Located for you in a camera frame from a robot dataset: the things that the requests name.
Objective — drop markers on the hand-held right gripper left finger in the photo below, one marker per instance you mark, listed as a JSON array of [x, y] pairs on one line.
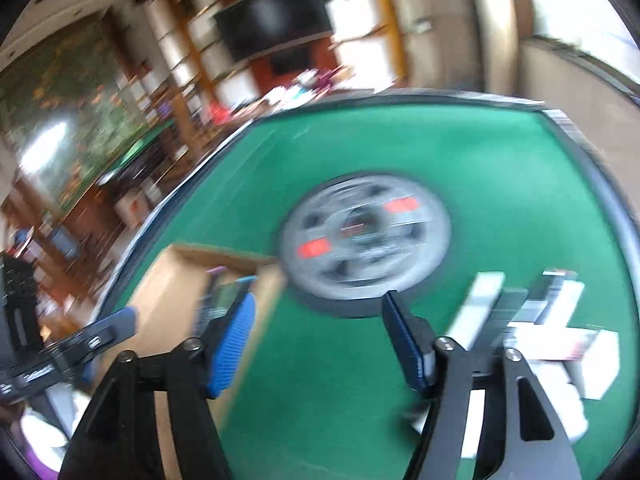
[[232, 345]]

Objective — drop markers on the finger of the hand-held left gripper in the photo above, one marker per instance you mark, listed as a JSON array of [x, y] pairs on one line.
[[120, 324]]

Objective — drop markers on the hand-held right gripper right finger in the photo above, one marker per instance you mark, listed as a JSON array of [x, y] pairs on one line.
[[402, 345]]

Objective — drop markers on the cardboard box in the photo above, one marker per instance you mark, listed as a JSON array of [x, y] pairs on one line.
[[165, 280]]

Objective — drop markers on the pile of white and black boxes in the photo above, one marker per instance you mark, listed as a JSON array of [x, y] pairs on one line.
[[590, 375]]

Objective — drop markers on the items inside cardboard box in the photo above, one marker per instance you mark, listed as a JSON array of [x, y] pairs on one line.
[[215, 300]]

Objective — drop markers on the cluttered wooden cabinet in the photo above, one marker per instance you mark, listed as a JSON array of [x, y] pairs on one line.
[[75, 240]]

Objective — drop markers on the grey round table control panel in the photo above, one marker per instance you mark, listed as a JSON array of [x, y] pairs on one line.
[[430, 230]]

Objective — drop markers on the white and purple cloth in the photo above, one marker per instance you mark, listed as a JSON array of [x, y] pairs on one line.
[[35, 430]]

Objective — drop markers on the background green table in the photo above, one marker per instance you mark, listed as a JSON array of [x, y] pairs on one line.
[[140, 147]]

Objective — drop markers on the large landscape painting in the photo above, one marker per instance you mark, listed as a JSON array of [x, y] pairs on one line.
[[65, 105]]

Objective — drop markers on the colourful clutter heap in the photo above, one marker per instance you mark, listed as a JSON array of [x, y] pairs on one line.
[[310, 87]]

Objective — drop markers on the golden wooden pillar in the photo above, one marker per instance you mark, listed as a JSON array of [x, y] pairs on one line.
[[385, 15]]

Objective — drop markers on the black television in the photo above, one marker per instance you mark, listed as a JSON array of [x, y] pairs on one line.
[[270, 15]]

